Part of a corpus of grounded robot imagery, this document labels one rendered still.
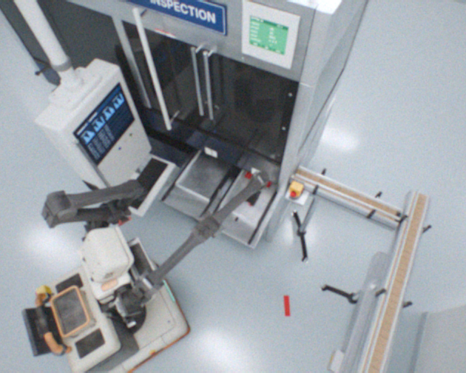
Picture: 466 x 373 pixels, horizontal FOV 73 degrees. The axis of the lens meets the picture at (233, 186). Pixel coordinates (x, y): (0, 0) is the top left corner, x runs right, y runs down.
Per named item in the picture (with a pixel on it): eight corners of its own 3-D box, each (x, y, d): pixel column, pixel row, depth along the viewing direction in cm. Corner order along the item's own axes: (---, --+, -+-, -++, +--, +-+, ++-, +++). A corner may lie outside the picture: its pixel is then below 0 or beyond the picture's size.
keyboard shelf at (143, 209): (143, 153, 236) (143, 151, 234) (176, 166, 230) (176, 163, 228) (108, 202, 216) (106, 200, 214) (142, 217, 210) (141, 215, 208)
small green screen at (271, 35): (242, 51, 128) (243, -2, 110) (291, 67, 123) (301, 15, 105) (241, 52, 128) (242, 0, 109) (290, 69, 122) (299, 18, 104)
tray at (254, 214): (245, 167, 217) (245, 164, 213) (279, 183, 210) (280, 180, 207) (220, 206, 202) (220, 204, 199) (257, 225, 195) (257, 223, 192)
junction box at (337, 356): (333, 349, 199) (336, 348, 191) (340, 354, 197) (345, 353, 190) (326, 369, 193) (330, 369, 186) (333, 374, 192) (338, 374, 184)
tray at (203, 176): (202, 149, 225) (202, 146, 222) (234, 163, 218) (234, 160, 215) (175, 185, 210) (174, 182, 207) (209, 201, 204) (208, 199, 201)
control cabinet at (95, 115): (132, 140, 240) (89, 49, 171) (153, 149, 235) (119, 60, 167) (90, 193, 217) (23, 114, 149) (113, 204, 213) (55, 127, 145)
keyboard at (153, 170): (152, 158, 231) (151, 155, 229) (169, 164, 228) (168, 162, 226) (120, 202, 213) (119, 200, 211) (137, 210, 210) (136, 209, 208)
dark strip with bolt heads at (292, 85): (271, 179, 198) (288, 78, 129) (277, 182, 197) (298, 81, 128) (270, 180, 197) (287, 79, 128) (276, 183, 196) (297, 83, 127)
